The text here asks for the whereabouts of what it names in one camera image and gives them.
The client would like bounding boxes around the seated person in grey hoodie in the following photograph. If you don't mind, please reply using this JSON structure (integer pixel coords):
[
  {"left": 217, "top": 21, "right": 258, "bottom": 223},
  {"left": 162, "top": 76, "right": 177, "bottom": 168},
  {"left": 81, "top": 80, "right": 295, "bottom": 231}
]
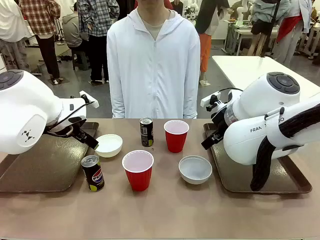
[{"left": 61, "top": 2, "right": 90, "bottom": 50}]

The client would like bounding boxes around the black Pepsi can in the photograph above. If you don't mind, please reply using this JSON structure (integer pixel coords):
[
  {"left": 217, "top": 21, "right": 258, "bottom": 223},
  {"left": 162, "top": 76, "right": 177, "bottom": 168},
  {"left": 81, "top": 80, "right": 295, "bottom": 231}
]
[
  {"left": 139, "top": 117, "right": 154, "bottom": 148},
  {"left": 80, "top": 154, "right": 106, "bottom": 193}
]

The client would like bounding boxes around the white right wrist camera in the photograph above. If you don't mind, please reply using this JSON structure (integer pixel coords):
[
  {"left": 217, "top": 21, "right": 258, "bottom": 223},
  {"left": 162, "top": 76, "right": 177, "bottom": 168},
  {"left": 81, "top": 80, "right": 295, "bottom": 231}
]
[{"left": 200, "top": 91, "right": 222, "bottom": 107}]

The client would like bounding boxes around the white bowl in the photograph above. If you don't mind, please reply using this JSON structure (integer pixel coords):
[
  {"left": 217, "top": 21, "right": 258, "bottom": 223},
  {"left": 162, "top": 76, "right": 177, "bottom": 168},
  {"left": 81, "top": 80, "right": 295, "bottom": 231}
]
[
  {"left": 178, "top": 155, "right": 213, "bottom": 185},
  {"left": 94, "top": 133, "right": 124, "bottom": 158}
]

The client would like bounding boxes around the person in grey plaid shirt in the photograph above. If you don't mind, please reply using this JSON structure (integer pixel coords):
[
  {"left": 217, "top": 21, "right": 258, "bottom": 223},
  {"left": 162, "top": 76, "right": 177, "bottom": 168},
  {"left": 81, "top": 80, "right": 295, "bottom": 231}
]
[{"left": 76, "top": 0, "right": 120, "bottom": 85}]

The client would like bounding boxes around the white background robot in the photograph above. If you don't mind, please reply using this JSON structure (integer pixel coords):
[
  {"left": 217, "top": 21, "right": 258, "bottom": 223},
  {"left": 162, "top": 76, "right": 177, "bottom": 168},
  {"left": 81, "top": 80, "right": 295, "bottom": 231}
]
[{"left": 236, "top": 0, "right": 253, "bottom": 22}]

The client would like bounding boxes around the person in white shirt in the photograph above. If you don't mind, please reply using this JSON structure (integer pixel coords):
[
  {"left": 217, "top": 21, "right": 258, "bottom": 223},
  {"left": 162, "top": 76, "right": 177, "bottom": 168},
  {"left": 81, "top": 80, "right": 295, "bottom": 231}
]
[{"left": 0, "top": 0, "right": 32, "bottom": 73}]

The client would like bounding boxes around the black braided cable sleeve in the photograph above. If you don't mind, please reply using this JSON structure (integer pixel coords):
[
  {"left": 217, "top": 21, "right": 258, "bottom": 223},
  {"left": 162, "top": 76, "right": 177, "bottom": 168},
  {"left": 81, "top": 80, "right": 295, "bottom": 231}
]
[{"left": 249, "top": 102, "right": 320, "bottom": 192}]

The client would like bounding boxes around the person in black shorts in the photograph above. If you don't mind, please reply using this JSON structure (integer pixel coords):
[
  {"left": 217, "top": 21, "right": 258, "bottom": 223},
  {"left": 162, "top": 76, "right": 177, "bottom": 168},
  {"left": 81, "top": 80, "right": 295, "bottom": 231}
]
[{"left": 247, "top": 0, "right": 292, "bottom": 57}]

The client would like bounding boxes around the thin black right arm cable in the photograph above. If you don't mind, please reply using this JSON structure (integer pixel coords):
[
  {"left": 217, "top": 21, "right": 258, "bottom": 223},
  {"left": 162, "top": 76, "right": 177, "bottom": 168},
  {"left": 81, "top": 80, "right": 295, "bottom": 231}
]
[{"left": 216, "top": 87, "right": 244, "bottom": 95}]

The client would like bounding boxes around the red plastic cup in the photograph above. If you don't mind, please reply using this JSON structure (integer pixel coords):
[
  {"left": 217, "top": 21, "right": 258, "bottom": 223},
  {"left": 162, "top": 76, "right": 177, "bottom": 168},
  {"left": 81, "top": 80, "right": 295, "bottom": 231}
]
[
  {"left": 163, "top": 119, "right": 190, "bottom": 154},
  {"left": 121, "top": 149, "right": 155, "bottom": 192}
]

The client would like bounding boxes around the person in orange trousers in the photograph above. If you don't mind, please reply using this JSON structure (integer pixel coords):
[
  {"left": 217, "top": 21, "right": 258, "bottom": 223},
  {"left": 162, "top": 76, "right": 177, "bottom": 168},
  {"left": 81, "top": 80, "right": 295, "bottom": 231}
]
[{"left": 194, "top": 0, "right": 231, "bottom": 87}]

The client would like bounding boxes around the dark stool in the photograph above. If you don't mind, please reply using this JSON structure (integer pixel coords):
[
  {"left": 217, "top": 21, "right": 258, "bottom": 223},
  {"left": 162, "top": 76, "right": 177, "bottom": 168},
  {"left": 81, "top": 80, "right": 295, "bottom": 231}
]
[{"left": 71, "top": 47, "right": 90, "bottom": 72}]

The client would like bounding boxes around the black tripod pole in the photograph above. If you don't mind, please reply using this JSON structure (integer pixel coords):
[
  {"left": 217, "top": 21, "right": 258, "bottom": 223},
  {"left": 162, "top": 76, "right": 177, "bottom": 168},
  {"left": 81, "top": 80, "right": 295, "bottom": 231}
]
[{"left": 259, "top": 0, "right": 281, "bottom": 58}]

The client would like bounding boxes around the brown plastic tray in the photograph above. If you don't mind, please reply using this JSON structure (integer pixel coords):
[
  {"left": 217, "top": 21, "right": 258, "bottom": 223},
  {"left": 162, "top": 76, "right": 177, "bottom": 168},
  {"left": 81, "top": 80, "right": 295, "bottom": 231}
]
[
  {"left": 202, "top": 122, "right": 313, "bottom": 195},
  {"left": 0, "top": 121, "right": 100, "bottom": 193}
]

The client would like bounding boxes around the person in red plaid shirt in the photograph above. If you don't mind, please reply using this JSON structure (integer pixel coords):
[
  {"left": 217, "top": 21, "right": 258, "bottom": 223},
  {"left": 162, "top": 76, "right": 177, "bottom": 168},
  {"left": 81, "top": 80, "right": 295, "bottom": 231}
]
[{"left": 18, "top": 0, "right": 62, "bottom": 85}]

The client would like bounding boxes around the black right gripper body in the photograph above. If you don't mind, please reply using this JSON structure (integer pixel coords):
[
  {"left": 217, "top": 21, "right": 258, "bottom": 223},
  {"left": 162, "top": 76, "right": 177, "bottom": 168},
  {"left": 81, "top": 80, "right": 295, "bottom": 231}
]
[{"left": 211, "top": 107, "right": 227, "bottom": 137}]

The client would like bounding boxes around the person in white hoodie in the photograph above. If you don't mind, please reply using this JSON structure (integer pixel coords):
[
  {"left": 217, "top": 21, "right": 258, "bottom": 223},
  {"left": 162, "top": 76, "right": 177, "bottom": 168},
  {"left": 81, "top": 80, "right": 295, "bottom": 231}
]
[{"left": 106, "top": 0, "right": 202, "bottom": 120}]

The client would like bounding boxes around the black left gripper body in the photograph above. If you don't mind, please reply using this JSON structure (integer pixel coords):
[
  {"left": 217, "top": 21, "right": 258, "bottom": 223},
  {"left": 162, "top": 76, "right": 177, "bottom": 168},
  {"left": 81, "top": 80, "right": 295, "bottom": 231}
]
[{"left": 44, "top": 115, "right": 87, "bottom": 139}]

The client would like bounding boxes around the person with red cloth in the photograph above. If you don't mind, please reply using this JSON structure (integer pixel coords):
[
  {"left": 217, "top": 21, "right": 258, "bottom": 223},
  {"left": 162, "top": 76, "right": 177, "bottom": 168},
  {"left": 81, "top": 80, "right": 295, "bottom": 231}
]
[{"left": 276, "top": 0, "right": 315, "bottom": 66}]

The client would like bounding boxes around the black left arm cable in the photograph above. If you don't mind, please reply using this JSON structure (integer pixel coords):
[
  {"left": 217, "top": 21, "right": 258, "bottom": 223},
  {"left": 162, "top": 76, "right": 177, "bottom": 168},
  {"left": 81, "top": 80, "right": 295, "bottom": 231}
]
[{"left": 55, "top": 100, "right": 96, "bottom": 126}]

